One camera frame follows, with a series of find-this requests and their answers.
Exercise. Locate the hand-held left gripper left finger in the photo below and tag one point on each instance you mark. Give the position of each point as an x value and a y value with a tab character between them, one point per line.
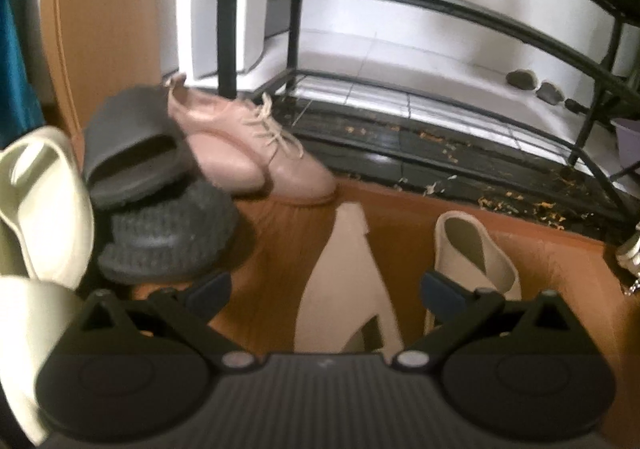
210	287

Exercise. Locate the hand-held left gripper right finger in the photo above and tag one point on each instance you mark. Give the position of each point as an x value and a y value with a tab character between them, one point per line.
441	292

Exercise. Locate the beige heeled mule shoe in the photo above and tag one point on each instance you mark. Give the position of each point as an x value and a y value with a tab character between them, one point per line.
340	279
480	254

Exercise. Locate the dark grey slide slipper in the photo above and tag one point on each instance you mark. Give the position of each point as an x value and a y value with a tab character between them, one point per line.
165	229
120	129

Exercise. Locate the pink lace-up leather shoe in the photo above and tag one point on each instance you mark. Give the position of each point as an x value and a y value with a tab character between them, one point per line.
295	174

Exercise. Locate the purple basin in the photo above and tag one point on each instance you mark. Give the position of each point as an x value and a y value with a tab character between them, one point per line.
629	139

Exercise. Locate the black metal shoe rack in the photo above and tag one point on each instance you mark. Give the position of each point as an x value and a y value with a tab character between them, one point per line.
227	29

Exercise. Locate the white floor appliance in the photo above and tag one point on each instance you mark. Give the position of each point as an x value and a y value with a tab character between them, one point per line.
197	14

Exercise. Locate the wooden door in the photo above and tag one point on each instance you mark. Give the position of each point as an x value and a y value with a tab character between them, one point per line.
110	19

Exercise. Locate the teal curtain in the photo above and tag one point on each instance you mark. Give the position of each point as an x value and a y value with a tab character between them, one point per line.
12	29

